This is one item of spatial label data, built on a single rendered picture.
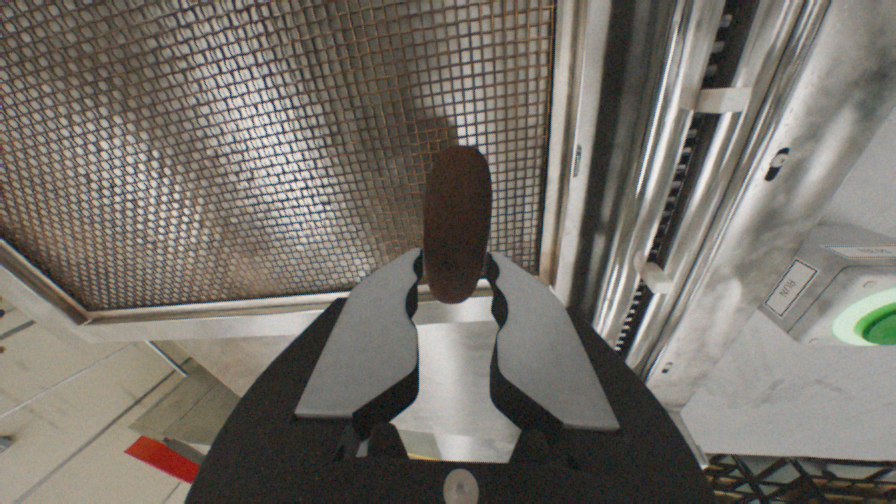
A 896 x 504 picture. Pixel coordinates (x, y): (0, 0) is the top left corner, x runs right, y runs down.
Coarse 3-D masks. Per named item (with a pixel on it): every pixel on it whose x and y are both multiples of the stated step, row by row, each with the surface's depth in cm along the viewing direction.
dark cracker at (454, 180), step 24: (432, 168) 11; (456, 168) 11; (480, 168) 11; (432, 192) 11; (456, 192) 11; (480, 192) 11; (432, 216) 12; (456, 216) 12; (480, 216) 12; (432, 240) 13; (456, 240) 12; (480, 240) 13; (432, 264) 13; (456, 264) 13; (480, 264) 13; (432, 288) 15; (456, 288) 14
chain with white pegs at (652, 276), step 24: (744, 0) 12; (720, 24) 13; (720, 48) 14; (720, 72) 14; (720, 96) 13; (744, 96) 12; (696, 120) 16; (696, 144) 16; (672, 192) 19; (672, 216) 19; (648, 264) 22; (624, 336) 27
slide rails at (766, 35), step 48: (720, 0) 12; (768, 0) 12; (768, 48) 13; (672, 96) 15; (672, 144) 16; (720, 144) 15; (720, 192) 17; (672, 240) 20; (624, 288) 23; (672, 288) 22
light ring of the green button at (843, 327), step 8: (872, 296) 14; (880, 296) 14; (888, 296) 13; (856, 304) 14; (864, 304) 14; (872, 304) 14; (880, 304) 14; (848, 312) 15; (856, 312) 14; (864, 312) 14; (840, 320) 15; (848, 320) 15; (856, 320) 15; (840, 328) 15; (848, 328) 15; (840, 336) 16; (848, 336) 15; (856, 336) 16; (856, 344) 16; (864, 344) 15; (872, 344) 15
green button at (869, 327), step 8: (888, 304) 14; (872, 312) 14; (880, 312) 14; (888, 312) 14; (864, 320) 14; (872, 320) 14; (880, 320) 14; (888, 320) 14; (856, 328) 15; (864, 328) 14; (872, 328) 14; (880, 328) 14; (888, 328) 14; (864, 336) 15; (872, 336) 14; (880, 336) 14; (888, 336) 14; (880, 344) 15; (888, 344) 14
